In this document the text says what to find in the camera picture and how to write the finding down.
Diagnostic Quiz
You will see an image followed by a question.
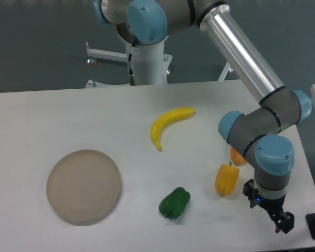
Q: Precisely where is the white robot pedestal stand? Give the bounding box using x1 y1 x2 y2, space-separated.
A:
86 39 234 88

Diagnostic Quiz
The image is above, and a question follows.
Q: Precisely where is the green bell pepper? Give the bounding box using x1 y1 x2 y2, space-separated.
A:
159 187 191 219

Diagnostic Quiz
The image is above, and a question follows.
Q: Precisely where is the orange bell pepper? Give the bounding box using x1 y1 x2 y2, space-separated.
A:
230 147 247 166

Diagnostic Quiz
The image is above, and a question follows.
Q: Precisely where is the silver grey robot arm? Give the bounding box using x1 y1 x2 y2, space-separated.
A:
92 1 312 233

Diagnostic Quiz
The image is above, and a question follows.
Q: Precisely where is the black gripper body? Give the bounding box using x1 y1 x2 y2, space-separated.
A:
243 179 286 216

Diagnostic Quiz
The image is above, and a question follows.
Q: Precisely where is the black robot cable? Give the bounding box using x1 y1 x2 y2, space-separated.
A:
128 36 140 86

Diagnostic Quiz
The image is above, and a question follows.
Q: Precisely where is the yellow banana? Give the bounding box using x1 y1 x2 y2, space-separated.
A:
150 107 195 151

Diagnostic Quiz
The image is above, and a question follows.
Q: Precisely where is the beige round plate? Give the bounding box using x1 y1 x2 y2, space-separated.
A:
46 150 122 226

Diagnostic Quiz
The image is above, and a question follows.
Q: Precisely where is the yellow bell pepper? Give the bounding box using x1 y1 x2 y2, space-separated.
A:
215 161 240 196

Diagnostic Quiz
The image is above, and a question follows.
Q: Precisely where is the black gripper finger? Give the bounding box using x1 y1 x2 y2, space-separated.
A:
267 208 295 234

